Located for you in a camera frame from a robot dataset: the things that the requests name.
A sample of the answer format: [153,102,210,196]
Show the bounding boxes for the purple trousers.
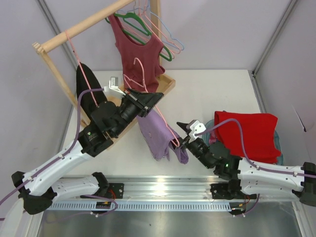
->
[136,110,189,164]

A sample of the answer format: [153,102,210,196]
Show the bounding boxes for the wooden clothes rack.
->
[32,0,175,143]

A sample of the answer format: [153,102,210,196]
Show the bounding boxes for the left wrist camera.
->
[104,77,125,99]

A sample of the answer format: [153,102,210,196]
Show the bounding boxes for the green hanger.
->
[114,12,173,62]

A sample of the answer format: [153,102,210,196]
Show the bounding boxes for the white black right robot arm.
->
[177,120,316,206]

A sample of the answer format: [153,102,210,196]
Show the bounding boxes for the pink wire hanger with trousers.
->
[123,57,180,148]

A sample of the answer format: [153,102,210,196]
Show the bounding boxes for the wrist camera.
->
[186,120,206,140]
[104,77,125,99]

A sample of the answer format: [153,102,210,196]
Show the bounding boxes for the pink wire hanger with black garment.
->
[64,29,99,108]

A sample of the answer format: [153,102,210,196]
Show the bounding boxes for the colourful clothes in basin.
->
[208,130,218,145]

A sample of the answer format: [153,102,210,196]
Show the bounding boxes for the red folded cloth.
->
[214,111,281,164]

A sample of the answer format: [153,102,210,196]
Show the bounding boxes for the blue wire hanger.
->
[118,0,185,51]

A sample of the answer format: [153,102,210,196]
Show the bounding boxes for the maroon tank top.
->
[108,14,165,93]

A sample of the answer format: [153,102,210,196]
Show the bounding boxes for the teal plastic basin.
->
[202,119,283,165]

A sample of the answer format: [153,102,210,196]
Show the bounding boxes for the aluminium rail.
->
[54,175,304,204]

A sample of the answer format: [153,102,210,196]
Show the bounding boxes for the white slotted cable duct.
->
[49,201,232,212]

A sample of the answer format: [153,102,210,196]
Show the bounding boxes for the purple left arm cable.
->
[0,88,119,222]

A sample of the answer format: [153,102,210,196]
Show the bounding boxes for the empty pink wire hanger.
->
[118,0,182,60]

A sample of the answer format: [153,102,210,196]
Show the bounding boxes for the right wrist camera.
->
[186,120,206,140]

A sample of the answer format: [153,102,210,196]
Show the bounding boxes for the black garment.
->
[75,63,109,119]

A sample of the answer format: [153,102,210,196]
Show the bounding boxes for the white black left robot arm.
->
[11,89,164,215]

